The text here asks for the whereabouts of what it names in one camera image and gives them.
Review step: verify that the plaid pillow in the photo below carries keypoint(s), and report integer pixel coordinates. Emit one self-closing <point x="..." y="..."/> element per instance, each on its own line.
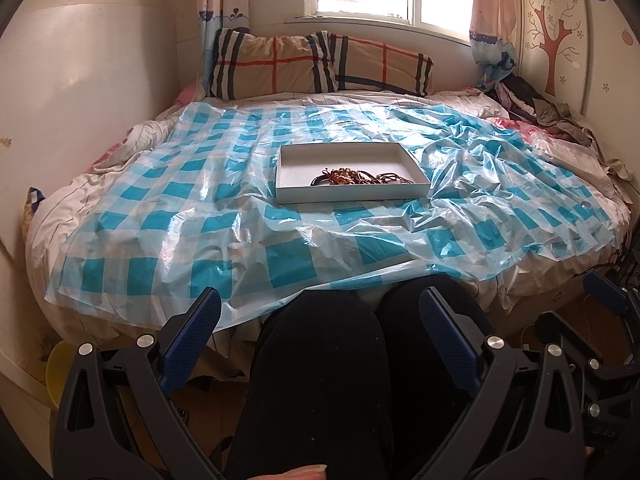
<point x="385" y="67"/>
<point x="265" y="65"/>

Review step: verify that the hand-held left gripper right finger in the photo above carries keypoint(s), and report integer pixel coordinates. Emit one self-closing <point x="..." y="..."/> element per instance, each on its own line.
<point x="450" y="340"/>

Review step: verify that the pile of dark clothes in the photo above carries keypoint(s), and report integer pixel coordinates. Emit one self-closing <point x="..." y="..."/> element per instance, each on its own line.
<point x="540" y="107"/>

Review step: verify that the person's left leg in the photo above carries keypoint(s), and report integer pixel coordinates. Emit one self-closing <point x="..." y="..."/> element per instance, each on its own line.
<point x="310" y="385"/>

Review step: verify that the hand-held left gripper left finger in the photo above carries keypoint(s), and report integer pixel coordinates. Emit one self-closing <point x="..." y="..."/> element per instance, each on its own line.
<point x="192" y="340"/>

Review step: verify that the person's leg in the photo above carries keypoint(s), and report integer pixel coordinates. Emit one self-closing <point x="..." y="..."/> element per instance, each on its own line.
<point x="400" y="320"/>
<point x="310" y="385"/>

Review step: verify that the white cardboard box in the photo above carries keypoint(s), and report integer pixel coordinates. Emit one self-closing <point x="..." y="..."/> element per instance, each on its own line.
<point x="345" y="157"/>

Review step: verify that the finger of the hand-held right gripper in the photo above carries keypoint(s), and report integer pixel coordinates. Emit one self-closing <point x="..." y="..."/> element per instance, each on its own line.
<point x="607" y="288"/>
<point x="575" y="340"/>

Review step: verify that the yellow plastic basin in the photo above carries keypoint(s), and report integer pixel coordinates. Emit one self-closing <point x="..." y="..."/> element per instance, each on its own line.
<point x="57" y="371"/>

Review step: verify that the dark blue cloth corner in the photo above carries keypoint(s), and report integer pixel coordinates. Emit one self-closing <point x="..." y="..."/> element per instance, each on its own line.
<point x="34" y="199"/>

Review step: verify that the patterned curtain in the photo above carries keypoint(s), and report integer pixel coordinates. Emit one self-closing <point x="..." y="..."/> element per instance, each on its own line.
<point x="220" y="20"/>
<point x="492" y="25"/>

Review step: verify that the person's left hand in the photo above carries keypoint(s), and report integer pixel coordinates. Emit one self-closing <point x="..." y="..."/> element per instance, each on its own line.
<point x="300" y="473"/>

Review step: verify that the blue checkered plastic sheet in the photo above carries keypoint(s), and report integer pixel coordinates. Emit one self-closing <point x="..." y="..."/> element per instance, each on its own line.
<point x="200" y="220"/>

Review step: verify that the pink cloth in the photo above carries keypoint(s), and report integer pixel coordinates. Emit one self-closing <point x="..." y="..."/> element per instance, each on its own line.
<point x="189" y="93"/>

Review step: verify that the wooden bed base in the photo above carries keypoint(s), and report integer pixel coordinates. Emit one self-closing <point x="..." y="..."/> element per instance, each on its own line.
<point x="547" y="305"/>

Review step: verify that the person's right leg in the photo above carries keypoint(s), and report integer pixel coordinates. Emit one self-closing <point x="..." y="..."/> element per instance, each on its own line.
<point x="400" y="320"/>

